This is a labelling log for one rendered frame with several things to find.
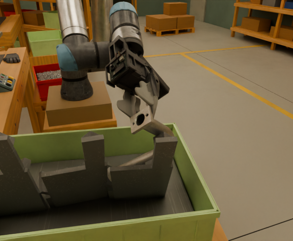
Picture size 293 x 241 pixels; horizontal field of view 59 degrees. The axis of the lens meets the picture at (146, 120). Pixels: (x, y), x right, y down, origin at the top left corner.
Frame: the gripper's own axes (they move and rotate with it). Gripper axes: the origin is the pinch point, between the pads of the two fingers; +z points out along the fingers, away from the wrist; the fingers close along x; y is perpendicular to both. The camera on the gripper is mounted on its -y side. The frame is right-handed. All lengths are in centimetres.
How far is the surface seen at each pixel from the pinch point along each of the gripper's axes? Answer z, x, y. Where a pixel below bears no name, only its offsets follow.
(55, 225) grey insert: 11.9, -37.7, -2.6
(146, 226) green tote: 18.0, -12.2, -9.4
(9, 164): 2.9, -26.3, 15.6
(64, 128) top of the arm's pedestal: -34, -58, -17
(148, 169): 5.9, -8.5, -9.0
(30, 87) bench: -131, -149, -40
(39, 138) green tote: -18.2, -46.3, -0.6
